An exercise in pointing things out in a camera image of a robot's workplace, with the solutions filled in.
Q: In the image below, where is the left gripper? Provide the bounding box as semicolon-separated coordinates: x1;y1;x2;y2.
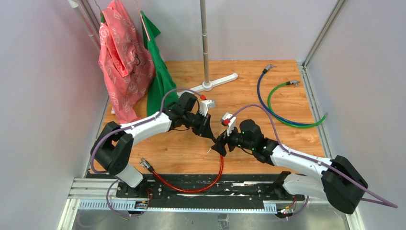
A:
183;111;214;139

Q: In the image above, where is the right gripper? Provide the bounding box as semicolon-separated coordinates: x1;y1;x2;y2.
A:
212;123;255;157

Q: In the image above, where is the red cable lock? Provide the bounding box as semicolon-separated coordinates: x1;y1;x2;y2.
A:
139;154;225;194

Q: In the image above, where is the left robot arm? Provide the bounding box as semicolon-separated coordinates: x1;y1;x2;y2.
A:
90;92;215;198

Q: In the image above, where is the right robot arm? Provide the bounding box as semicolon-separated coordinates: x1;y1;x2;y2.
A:
212;119;368;214

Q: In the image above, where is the white clothes rack stand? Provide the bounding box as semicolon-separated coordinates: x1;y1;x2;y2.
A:
190;0;238;93

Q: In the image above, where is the green t-shirt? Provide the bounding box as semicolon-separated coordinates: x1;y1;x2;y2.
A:
141;11;177;116

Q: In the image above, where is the pink patterned garment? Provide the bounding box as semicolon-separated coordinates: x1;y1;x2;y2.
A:
99;0;156;124

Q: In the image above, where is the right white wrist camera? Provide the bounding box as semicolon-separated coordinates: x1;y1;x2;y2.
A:
221;113;237;136

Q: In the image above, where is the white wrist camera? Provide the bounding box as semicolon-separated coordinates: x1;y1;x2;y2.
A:
221;113;237;136
199;99;216;116

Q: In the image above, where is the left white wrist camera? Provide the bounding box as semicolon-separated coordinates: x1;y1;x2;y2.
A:
199;99;216;116

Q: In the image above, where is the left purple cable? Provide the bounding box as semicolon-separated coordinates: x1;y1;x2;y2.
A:
90;88;203;219

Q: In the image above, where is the purple cable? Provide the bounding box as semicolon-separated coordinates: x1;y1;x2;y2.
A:
228;104;398;219
90;88;203;219

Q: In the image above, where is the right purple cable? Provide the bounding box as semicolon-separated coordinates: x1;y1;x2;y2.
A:
228;104;398;219

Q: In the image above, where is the green cable lock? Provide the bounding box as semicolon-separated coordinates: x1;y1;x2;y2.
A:
271;80;329;128

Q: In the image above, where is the blue cable lock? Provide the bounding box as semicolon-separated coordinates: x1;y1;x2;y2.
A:
256;64;316;128

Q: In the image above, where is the aluminium frame rail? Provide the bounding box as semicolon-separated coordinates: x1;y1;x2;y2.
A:
58;174;364;230

